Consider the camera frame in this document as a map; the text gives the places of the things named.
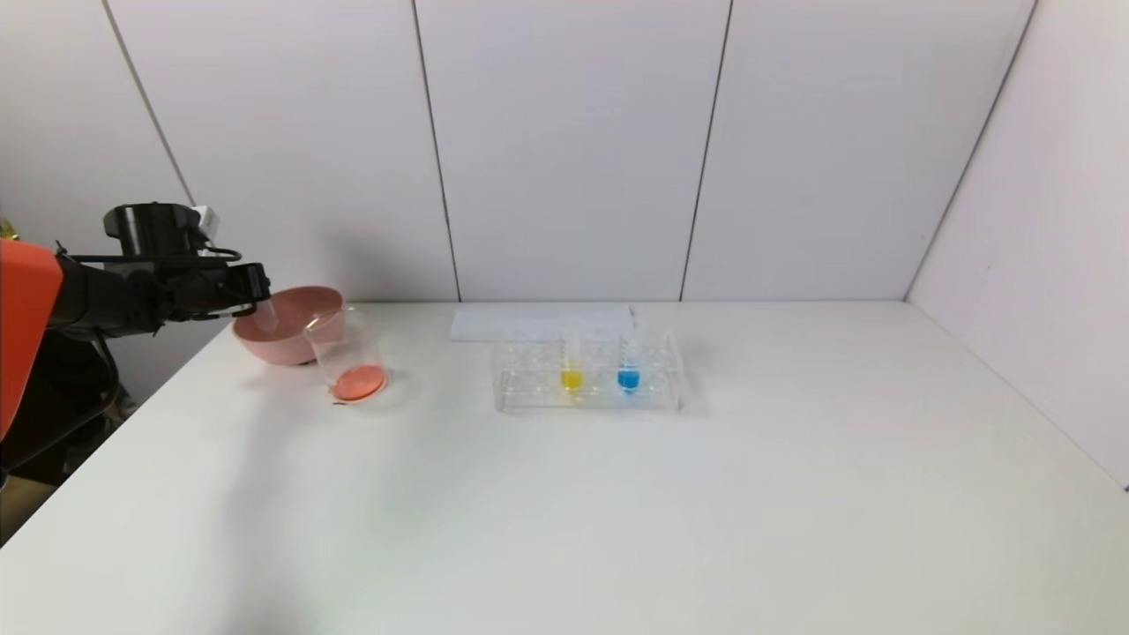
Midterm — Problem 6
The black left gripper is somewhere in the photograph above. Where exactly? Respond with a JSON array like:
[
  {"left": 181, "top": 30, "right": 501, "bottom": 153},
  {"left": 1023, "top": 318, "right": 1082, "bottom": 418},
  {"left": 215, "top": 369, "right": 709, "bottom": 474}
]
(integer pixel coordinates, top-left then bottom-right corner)
[{"left": 195, "top": 262, "right": 272, "bottom": 313}]

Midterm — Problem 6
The clear glass beaker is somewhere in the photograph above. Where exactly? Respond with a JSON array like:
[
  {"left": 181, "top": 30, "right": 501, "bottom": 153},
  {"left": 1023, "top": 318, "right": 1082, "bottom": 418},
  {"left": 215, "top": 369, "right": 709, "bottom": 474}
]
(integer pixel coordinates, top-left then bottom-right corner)
[{"left": 303, "top": 307, "right": 391, "bottom": 405}]

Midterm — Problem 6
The test tube with yellow pigment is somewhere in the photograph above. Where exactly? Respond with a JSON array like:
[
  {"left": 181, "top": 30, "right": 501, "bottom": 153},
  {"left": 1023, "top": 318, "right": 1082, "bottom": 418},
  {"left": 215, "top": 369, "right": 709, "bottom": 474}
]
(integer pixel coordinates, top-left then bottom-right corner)
[{"left": 560, "top": 325, "right": 585, "bottom": 400}]

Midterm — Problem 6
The test tube with blue pigment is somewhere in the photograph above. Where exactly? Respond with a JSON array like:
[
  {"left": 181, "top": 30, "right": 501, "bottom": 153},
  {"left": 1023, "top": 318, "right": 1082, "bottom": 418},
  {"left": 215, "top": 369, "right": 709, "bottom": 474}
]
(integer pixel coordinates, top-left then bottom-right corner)
[{"left": 617, "top": 321, "right": 641, "bottom": 399}]

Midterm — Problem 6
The clear acrylic test tube rack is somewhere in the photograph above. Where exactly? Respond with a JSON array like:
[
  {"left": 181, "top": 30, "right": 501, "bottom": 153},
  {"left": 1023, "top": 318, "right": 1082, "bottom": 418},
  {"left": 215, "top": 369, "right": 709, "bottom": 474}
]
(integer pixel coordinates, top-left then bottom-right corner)
[{"left": 491, "top": 321, "right": 685, "bottom": 415}]

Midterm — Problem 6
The pink plastic bowl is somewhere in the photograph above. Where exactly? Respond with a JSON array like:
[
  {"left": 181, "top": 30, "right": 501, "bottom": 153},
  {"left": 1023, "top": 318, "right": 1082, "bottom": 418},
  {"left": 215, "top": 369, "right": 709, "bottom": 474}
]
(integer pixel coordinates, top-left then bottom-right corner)
[{"left": 233, "top": 285, "right": 347, "bottom": 368}]

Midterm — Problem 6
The dark background furniture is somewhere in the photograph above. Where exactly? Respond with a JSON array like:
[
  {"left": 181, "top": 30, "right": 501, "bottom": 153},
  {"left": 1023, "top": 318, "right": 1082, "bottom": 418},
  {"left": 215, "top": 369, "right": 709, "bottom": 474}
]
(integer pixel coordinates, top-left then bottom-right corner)
[{"left": 0, "top": 335, "right": 138, "bottom": 488}]

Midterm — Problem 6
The white paper sheet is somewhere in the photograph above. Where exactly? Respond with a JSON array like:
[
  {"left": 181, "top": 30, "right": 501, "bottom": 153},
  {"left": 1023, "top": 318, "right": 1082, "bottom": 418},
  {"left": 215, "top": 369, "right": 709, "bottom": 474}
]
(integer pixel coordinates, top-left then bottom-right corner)
[{"left": 450, "top": 305, "right": 637, "bottom": 344}]

